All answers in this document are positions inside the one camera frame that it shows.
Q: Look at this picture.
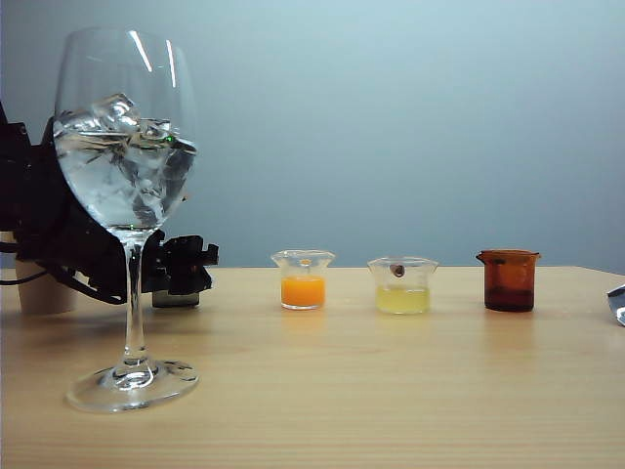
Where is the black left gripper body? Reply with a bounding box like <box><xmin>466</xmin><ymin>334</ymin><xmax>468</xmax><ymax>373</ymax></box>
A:
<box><xmin>14</xmin><ymin>203</ymin><xmax>170</xmax><ymax>307</ymax></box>

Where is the smoky grey measuring cup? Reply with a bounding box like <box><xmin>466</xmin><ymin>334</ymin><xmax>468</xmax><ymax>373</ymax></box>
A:
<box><xmin>151</xmin><ymin>288</ymin><xmax>202</xmax><ymax>309</ymax></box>

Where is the beige paper cup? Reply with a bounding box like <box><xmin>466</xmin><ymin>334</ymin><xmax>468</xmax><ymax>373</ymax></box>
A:
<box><xmin>14</xmin><ymin>257</ymin><xmax>79</xmax><ymax>314</ymax></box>

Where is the clear cup with orange juice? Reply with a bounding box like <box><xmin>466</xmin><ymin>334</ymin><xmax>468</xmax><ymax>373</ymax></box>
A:
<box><xmin>271</xmin><ymin>249</ymin><xmax>337</xmax><ymax>312</ymax></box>

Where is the clear cup with yellow juice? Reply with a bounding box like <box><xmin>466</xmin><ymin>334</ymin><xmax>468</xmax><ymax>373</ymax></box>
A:
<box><xmin>366</xmin><ymin>256</ymin><xmax>439</xmax><ymax>317</ymax></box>

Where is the amber brown measuring cup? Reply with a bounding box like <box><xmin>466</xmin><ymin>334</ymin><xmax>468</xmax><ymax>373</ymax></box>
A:
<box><xmin>476</xmin><ymin>248</ymin><xmax>542</xmax><ymax>314</ymax></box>

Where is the clear wine glass with ice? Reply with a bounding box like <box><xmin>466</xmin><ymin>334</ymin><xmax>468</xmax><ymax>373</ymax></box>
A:
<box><xmin>52</xmin><ymin>27</ymin><xmax>202</xmax><ymax>415</ymax></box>

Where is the silver foil object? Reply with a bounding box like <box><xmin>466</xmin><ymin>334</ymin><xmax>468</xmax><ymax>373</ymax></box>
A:
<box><xmin>606</xmin><ymin>282</ymin><xmax>625</xmax><ymax>327</ymax></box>

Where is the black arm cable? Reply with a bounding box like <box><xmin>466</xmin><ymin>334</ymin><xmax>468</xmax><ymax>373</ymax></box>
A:
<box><xmin>0</xmin><ymin>271</ymin><xmax>50</xmax><ymax>287</ymax></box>

